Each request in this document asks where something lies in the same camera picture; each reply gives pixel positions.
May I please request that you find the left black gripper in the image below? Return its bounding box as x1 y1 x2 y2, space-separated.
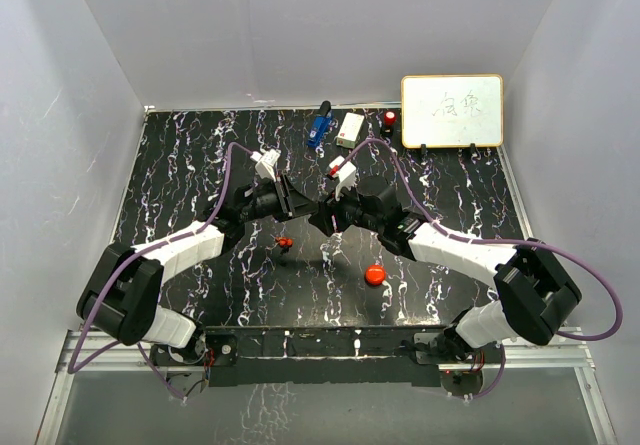
239 175 320 223

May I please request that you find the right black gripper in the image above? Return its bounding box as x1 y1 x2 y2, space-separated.
311 178 383 235

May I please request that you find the black earbud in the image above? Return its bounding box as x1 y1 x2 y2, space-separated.
277 247 289 266

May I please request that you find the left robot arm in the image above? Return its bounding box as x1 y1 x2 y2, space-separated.
76 175 318 364

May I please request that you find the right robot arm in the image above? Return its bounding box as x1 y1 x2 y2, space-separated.
309 177 582 362

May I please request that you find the red round case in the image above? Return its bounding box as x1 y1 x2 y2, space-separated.
364 264 386 287

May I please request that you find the red earbud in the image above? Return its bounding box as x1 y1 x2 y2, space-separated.
276 237 293 248

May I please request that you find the blue stapler tool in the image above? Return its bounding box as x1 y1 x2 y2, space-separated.
307 100 333 148

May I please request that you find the white rectangular box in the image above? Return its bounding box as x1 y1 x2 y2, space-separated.
336 112 364 149

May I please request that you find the red cap black bottle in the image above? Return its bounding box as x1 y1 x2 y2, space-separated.
381 110 397 135

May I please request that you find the white dry-erase board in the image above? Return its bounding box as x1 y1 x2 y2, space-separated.
401 74 504 149

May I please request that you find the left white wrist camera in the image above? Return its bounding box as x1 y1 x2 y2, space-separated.
250 149 281 181

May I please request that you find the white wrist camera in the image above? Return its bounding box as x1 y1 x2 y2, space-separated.
328 156 357 202
250 149 281 181

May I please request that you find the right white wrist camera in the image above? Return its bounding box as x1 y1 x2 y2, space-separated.
328 156 357 202

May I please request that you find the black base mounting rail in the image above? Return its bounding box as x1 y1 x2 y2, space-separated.
149 325 506 389

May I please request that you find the aluminium frame rail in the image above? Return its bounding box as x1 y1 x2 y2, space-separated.
38 332 618 444

